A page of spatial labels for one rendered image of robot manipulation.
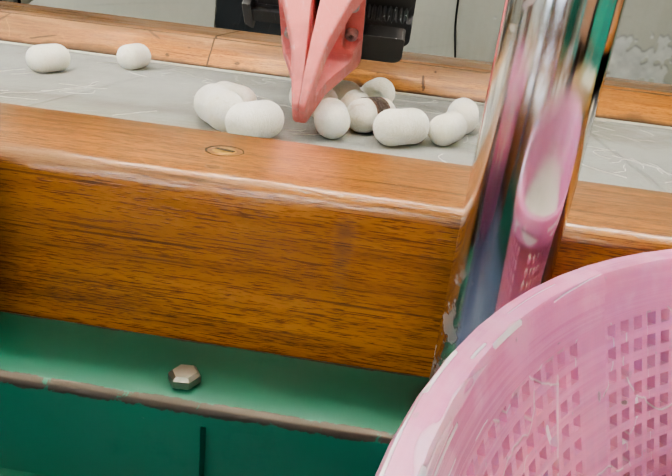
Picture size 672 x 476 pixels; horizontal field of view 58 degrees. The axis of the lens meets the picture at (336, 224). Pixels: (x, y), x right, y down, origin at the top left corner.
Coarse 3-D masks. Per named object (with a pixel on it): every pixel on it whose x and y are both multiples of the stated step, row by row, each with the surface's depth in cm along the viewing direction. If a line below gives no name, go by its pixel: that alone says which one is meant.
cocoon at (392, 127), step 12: (408, 108) 32; (384, 120) 31; (396, 120) 31; (408, 120) 31; (420, 120) 32; (384, 132) 31; (396, 132) 31; (408, 132) 31; (420, 132) 32; (384, 144) 32; (396, 144) 32; (408, 144) 33
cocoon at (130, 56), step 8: (120, 48) 45; (128, 48) 45; (136, 48) 45; (144, 48) 46; (120, 56) 45; (128, 56) 45; (136, 56) 45; (144, 56) 46; (120, 64) 45; (128, 64) 45; (136, 64) 45; (144, 64) 46
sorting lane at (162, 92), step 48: (0, 48) 48; (0, 96) 33; (48, 96) 34; (96, 96) 36; (144, 96) 37; (192, 96) 39; (288, 96) 43; (432, 96) 49; (336, 144) 31; (432, 144) 34; (624, 144) 40
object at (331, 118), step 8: (320, 104) 32; (328, 104) 31; (336, 104) 31; (320, 112) 31; (328, 112) 31; (336, 112) 31; (344, 112) 31; (320, 120) 31; (328, 120) 31; (336, 120) 31; (344, 120) 31; (320, 128) 31; (328, 128) 31; (336, 128) 31; (344, 128) 31; (328, 136) 32; (336, 136) 32
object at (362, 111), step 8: (352, 104) 33; (360, 104) 33; (368, 104) 33; (392, 104) 35; (352, 112) 33; (360, 112) 33; (368, 112) 33; (376, 112) 33; (352, 120) 33; (360, 120) 33; (368, 120) 33; (352, 128) 34; (360, 128) 34; (368, 128) 34
